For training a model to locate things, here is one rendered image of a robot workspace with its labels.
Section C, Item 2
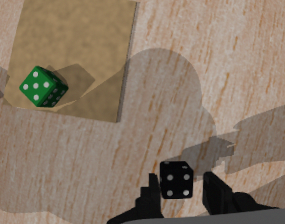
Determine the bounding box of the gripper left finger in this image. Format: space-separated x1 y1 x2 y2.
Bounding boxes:
106 173 164 224

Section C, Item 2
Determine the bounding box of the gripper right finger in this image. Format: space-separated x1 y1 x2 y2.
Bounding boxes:
202 171 280 215

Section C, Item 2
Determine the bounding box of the tan square mat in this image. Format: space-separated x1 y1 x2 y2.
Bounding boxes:
3 0 137 123

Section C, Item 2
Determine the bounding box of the green die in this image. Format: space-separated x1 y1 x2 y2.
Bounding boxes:
19 66 68 108

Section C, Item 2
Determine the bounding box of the black die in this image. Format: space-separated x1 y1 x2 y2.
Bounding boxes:
160 161 194 199

